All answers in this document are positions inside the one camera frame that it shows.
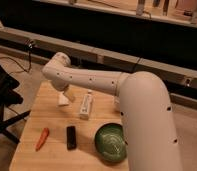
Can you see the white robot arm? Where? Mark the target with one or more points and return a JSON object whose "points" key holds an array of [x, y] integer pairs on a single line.
{"points": [[145, 107]]}

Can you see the black office chair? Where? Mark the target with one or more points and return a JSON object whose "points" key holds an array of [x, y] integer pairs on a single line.
{"points": [[8, 97]]}

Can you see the white toothpaste tube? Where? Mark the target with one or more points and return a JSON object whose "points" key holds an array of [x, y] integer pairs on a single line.
{"points": [[86, 105]]}

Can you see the white paper cup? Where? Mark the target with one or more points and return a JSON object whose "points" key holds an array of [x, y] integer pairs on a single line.
{"points": [[116, 103]]}

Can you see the black rectangular remote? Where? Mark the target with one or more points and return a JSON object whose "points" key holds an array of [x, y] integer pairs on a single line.
{"points": [[71, 137]]}

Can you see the orange carrot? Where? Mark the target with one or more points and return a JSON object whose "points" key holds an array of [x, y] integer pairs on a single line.
{"points": [[42, 139]]}

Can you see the cream suction gripper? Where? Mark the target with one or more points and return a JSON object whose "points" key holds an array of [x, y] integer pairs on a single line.
{"points": [[68, 93]]}

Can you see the green ceramic bowl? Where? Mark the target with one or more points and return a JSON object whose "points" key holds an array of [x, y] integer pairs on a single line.
{"points": [[109, 143]]}

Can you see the white sponge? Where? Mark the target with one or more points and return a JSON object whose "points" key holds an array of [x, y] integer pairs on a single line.
{"points": [[62, 99]]}

